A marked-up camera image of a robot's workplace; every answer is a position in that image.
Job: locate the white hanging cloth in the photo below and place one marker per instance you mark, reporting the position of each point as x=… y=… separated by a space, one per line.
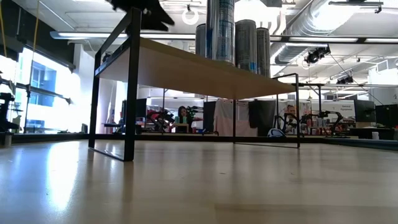
x=227 y=118

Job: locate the black ceiling camera cluster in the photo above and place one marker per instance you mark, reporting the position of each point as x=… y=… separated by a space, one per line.
x=315 y=55

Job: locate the seated person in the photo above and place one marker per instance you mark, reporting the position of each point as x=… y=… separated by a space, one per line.
x=183 y=116

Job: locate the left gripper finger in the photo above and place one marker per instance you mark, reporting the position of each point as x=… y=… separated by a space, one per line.
x=157 y=20

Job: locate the silver ventilation duct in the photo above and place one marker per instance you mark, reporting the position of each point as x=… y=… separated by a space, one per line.
x=311 y=25

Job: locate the black ceiling rail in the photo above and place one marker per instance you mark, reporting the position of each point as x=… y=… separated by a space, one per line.
x=354 y=3

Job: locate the black upright screen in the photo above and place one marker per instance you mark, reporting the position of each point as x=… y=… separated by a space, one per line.
x=209 y=112

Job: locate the long ceiling light bar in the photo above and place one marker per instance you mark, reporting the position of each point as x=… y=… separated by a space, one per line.
x=77 y=35
x=323 y=39

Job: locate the beverage can with silver lid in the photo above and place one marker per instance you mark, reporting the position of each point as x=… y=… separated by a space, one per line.
x=220 y=31

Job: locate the slim beverage can black lid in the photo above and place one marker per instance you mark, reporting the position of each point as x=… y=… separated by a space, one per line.
x=245 y=46

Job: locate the white and blue round object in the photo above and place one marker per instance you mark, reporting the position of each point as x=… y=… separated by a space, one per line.
x=276 y=133

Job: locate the black computer monitor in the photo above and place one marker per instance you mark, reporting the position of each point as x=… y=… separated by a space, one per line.
x=142 y=109
x=364 y=110
x=387 y=115

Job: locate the background black robot arm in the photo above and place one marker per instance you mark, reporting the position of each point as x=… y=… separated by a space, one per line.
x=329 y=114

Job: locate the Celsius Peach Vibe can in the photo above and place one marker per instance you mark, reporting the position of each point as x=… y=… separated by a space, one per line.
x=201 y=40

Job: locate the small black ceiling device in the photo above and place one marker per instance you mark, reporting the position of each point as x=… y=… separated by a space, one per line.
x=345 y=80

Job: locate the black equipment rack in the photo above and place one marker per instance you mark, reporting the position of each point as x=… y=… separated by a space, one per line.
x=4 y=109

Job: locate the silver Celsius beverage can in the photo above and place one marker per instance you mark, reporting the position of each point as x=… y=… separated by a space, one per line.
x=263 y=53

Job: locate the white cup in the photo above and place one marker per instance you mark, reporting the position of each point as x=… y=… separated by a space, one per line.
x=375 y=136

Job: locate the black hanging cloth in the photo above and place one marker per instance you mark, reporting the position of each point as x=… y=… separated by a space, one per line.
x=262 y=113

